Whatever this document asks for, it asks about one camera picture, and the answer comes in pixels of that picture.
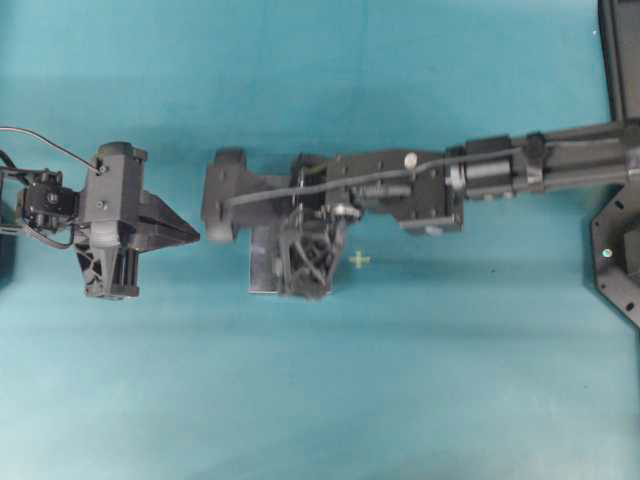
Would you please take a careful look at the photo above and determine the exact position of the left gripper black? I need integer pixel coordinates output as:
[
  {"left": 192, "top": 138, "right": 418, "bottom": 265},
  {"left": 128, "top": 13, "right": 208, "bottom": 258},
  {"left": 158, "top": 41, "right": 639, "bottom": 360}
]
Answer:
[{"left": 73, "top": 142, "right": 202, "bottom": 301}]

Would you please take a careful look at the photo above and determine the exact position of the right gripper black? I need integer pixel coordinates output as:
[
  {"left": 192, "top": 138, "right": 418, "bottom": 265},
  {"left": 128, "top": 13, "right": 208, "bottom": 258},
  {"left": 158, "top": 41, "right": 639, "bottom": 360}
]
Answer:
[{"left": 272, "top": 153, "right": 363, "bottom": 300}]

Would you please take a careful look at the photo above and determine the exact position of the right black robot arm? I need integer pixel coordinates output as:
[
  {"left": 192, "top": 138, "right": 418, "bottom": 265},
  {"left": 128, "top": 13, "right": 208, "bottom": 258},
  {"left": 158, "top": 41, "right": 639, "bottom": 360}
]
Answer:
[{"left": 272, "top": 119, "right": 639, "bottom": 299}]

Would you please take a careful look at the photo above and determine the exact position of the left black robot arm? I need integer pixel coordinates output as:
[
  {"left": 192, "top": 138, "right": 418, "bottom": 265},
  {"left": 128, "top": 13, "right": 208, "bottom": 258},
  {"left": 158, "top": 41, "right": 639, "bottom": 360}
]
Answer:
[{"left": 1, "top": 142, "right": 200, "bottom": 300}]

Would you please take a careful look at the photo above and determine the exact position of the grey metal base block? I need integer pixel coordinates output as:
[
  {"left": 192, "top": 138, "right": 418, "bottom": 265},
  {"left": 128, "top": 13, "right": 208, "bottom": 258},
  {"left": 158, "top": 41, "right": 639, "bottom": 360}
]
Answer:
[{"left": 249, "top": 225, "right": 342, "bottom": 299}]

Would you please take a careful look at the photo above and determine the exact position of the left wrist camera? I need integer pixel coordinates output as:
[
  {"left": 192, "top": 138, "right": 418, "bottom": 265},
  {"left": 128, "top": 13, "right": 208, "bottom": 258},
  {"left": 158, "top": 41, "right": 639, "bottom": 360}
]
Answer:
[{"left": 79, "top": 142, "right": 147, "bottom": 225}]

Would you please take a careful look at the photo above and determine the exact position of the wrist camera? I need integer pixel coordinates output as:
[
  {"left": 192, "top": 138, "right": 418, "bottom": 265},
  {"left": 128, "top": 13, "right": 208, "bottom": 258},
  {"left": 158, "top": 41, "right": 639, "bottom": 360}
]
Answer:
[
  {"left": 201, "top": 148, "right": 293, "bottom": 244},
  {"left": 79, "top": 142, "right": 147, "bottom": 225}
]

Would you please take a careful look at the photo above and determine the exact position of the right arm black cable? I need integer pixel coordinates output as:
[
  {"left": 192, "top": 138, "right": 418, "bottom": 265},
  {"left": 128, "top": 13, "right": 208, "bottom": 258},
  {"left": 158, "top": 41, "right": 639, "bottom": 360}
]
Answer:
[{"left": 219, "top": 144, "right": 531, "bottom": 209}]

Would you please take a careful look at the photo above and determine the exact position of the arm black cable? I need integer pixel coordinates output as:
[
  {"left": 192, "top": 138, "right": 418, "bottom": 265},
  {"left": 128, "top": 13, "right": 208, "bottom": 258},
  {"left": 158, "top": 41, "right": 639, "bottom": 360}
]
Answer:
[
  {"left": 0, "top": 127, "right": 104, "bottom": 174},
  {"left": 219, "top": 144, "right": 531, "bottom": 209}
]

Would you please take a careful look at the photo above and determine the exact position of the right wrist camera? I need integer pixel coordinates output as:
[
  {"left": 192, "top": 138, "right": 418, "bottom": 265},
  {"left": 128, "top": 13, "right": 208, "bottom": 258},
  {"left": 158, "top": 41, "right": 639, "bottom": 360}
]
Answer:
[{"left": 201, "top": 148, "right": 293, "bottom": 244}]

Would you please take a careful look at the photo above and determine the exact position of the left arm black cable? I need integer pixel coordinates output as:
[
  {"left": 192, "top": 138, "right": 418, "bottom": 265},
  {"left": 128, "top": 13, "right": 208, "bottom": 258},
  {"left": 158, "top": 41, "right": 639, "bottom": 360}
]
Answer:
[{"left": 0, "top": 127, "right": 104, "bottom": 174}]

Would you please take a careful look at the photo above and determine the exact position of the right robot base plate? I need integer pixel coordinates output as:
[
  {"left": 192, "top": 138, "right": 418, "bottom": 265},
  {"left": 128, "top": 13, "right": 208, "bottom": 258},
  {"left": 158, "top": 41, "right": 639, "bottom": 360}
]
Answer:
[{"left": 591, "top": 183, "right": 639, "bottom": 328}]

